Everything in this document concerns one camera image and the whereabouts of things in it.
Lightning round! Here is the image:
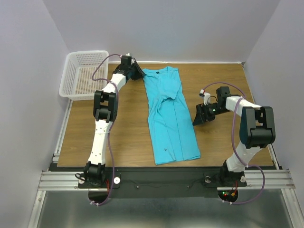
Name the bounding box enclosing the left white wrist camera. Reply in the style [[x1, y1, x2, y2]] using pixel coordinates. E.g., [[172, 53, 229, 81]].
[[120, 53, 132, 58]]

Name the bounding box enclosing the turquoise t shirt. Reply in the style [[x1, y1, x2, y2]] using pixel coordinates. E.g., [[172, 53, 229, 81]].
[[143, 66, 200, 165]]

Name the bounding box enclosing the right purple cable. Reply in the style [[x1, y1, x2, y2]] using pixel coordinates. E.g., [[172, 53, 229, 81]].
[[201, 82, 266, 205]]

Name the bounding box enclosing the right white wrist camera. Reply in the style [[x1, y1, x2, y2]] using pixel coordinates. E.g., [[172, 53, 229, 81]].
[[199, 89, 211, 106]]

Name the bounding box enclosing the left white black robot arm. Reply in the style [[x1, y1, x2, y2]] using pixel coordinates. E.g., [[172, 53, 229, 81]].
[[81, 54, 145, 187]]

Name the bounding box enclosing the right metal knob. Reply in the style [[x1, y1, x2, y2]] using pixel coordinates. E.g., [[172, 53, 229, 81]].
[[205, 176, 211, 183]]

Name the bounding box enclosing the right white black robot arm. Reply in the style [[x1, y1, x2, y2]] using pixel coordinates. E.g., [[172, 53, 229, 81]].
[[193, 86, 276, 187]]

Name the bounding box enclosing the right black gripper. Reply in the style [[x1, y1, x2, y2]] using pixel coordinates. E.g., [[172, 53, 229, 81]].
[[192, 102, 229, 125]]

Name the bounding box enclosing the white perforated plastic basket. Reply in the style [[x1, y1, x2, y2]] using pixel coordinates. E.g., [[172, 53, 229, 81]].
[[59, 50, 109, 101]]

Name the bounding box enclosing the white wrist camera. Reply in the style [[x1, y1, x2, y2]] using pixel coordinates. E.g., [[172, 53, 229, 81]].
[[120, 53, 132, 58], [199, 89, 211, 106]]

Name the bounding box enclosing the aluminium frame rail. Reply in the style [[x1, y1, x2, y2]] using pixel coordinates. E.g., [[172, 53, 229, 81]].
[[38, 170, 295, 191]]

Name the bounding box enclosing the left white knob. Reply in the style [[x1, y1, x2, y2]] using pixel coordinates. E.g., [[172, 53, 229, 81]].
[[114, 177, 121, 185]]

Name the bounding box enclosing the circuit board with leds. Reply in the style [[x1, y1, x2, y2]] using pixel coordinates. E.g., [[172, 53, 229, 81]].
[[218, 190, 238, 202]]

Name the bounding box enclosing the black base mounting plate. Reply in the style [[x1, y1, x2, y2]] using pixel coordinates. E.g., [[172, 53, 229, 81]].
[[76, 167, 247, 200]]

